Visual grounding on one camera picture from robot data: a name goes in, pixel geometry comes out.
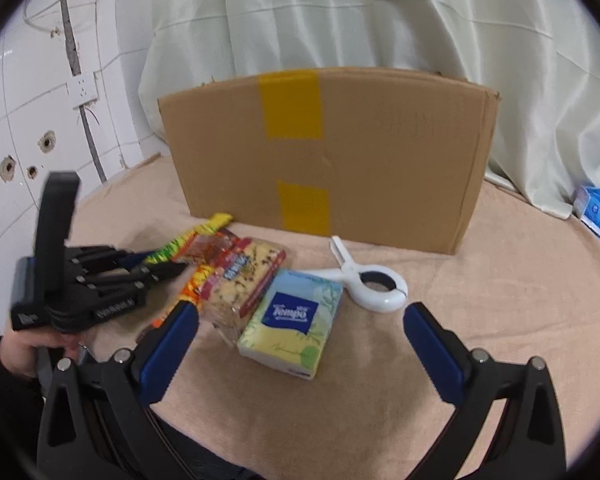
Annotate brown wafer packet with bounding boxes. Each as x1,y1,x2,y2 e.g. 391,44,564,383
172,229,241,267

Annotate brown cardboard box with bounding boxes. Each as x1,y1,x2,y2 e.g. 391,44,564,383
157,66,501,255

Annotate white wall cable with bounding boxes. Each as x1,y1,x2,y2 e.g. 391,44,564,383
22,0,88,32

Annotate blue tissue package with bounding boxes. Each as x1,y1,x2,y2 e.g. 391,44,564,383
572,185,600,253

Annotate person's left forearm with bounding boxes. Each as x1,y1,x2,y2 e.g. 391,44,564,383
0,352,48,461

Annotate pale green tissue pack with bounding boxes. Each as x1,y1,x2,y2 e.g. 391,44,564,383
237,268,344,381

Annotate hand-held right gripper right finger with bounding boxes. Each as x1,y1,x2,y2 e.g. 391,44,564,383
402,301,566,480

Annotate white plastic clamp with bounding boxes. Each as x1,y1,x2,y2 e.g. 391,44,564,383
300,235,409,314

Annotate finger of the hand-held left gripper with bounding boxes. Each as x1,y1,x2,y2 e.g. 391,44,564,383
66,246,148,273
76,262,187,293

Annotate white wall socket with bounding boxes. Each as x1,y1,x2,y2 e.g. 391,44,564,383
66,72,100,109

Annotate person's left hand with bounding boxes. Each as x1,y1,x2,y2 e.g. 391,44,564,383
0,329,83,378

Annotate nut bar packet red edges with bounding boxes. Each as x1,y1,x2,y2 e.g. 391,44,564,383
200,237,287,346

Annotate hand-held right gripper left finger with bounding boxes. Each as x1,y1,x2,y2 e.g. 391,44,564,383
37,300,201,480

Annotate orange snack bar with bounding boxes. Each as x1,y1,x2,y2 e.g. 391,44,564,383
137,262,216,341

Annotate pale green curtain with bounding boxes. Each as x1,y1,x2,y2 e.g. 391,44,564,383
137,0,600,221

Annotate person's dark clothing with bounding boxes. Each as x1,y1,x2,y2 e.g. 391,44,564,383
152,412,261,480

